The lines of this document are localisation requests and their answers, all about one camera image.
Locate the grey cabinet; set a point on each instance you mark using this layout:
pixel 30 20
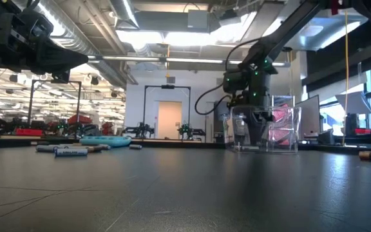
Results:
pixel 218 129

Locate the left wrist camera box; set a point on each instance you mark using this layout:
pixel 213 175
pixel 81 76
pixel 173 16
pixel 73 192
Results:
pixel 40 22

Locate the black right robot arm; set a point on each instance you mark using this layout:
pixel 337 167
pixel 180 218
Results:
pixel 285 29

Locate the dark office chair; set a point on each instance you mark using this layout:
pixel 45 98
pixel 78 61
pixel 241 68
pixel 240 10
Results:
pixel 352 124

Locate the pink fabric object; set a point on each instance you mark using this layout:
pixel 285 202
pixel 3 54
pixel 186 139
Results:
pixel 282 116

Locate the black gantry frame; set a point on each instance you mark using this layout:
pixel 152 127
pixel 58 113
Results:
pixel 167 86
pixel 79 100

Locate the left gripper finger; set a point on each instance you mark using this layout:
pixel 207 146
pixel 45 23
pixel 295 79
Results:
pixel 60 77
pixel 63 58

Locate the black hanging spotlight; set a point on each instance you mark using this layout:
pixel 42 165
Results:
pixel 94 80

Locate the silver rectangular ventilation duct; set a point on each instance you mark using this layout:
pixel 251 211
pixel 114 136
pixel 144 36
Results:
pixel 333 29

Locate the grey ceiling box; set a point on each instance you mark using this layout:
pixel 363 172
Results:
pixel 198 20

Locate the grey wall vent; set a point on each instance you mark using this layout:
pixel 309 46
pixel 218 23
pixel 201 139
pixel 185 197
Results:
pixel 170 80
pixel 219 81

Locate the linear ceiling lamp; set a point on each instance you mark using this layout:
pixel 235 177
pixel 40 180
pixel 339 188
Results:
pixel 130 58
pixel 194 60
pixel 279 64

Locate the beige door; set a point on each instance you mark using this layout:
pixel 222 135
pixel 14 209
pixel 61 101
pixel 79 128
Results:
pixel 169 120

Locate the teal calculator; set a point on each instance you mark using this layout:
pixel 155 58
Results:
pixel 105 141

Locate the red machine cover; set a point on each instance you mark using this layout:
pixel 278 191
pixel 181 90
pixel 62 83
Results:
pixel 79 120

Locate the clear plastic bin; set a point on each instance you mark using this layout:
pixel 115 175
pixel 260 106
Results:
pixel 288 141

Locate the red box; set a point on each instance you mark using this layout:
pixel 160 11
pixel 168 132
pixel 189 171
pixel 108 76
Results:
pixel 362 131
pixel 29 132

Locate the black aluminium table frame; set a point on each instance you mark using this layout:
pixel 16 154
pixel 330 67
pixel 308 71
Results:
pixel 172 144

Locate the grey monitor panel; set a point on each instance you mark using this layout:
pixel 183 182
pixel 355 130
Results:
pixel 311 116

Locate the white shade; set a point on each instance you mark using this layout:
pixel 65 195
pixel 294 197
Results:
pixel 353 103

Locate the black background robot arm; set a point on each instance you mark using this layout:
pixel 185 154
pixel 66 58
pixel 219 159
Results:
pixel 140 130
pixel 187 130

